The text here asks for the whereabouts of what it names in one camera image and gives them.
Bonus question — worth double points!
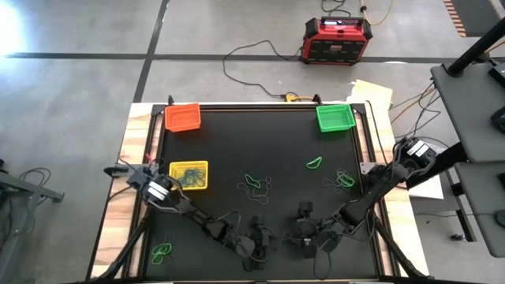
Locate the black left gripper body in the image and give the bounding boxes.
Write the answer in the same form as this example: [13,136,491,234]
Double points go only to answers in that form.
[236,227,279,273]

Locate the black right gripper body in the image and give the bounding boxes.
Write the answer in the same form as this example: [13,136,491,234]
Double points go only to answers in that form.
[290,218,331,260]

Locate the blue rubber band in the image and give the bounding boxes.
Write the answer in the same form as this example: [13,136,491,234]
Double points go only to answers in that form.
[175,167,200,189]
[185,168,207,189]

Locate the yellow plastic basket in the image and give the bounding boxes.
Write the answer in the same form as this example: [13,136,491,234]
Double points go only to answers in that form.
[168,159,209,192]

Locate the green plastic basket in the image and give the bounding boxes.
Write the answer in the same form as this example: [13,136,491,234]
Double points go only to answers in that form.
[315,103,357,133]

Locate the yellow power plug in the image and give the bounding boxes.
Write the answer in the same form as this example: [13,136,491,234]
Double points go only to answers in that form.
[284,92,316,103]

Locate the white paper sheet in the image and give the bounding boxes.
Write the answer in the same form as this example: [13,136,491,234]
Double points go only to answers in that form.
[407,173,445,200]

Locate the orange plastic basket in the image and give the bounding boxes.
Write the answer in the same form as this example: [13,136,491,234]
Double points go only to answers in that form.
[163,103,202,133]

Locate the manila paper folder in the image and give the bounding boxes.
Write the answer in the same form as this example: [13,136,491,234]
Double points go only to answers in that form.
[346,78,395,119]

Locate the red black portable power box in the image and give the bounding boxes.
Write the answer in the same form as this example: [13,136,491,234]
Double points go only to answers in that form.
[301,16,374,66]

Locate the grey desk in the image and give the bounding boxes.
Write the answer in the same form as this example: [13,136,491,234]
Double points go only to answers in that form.
[453,160,505,260]
[429,62,505,163]

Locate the grey desk stand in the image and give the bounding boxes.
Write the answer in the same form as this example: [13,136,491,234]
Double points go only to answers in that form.
[0,157,66,277]

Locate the black pole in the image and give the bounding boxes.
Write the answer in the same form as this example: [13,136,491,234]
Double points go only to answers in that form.
[447,17,505,78]

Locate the black frame strut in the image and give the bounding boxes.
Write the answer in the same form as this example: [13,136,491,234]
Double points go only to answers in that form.
[372,219,431,279]
[94,215,153,282]

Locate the black power cable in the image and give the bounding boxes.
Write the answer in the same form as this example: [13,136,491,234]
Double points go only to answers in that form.
[222,39,312,99]

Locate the yellow floor cable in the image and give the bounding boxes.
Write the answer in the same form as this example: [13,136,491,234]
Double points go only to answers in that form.
[357,0,395,27]

